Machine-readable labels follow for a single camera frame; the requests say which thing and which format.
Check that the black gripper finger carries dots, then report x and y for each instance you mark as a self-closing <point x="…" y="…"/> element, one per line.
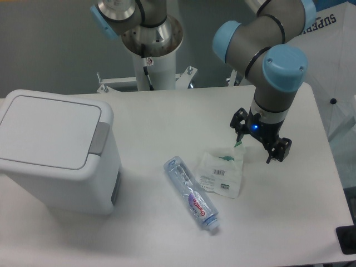
<point x="236" y="123"/>
<point x="279" y="150"/>

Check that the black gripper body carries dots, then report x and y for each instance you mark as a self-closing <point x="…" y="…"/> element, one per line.
<point x="265" y="132"/>

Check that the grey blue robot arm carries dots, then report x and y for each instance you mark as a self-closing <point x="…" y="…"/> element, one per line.
<point x="259" y="51"/>

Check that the white trash can body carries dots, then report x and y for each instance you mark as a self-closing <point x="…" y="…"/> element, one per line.
<point x="91" y="189"/>

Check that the white trash can lid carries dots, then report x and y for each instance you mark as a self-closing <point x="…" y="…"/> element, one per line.
<point x="48" y="131"/>

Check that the clear plastic wrapper bag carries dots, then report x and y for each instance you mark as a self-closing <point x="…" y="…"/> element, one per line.
<point x="220" y="170"/>

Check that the clear plastic water bottle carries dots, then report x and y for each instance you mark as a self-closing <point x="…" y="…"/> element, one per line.
<point x="199" y="204"/>

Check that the black device at edge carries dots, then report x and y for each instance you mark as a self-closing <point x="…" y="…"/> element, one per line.
<point x="346" y="238"/>

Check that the white umbrella with lettering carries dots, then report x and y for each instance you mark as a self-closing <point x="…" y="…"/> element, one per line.
<point x="329" y="45"/>

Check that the white metal base frame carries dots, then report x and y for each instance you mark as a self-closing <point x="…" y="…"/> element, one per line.
<point x="183" y="81"/>

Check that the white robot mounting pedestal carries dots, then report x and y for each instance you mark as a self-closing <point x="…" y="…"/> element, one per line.
<point x="153" y="51"/>

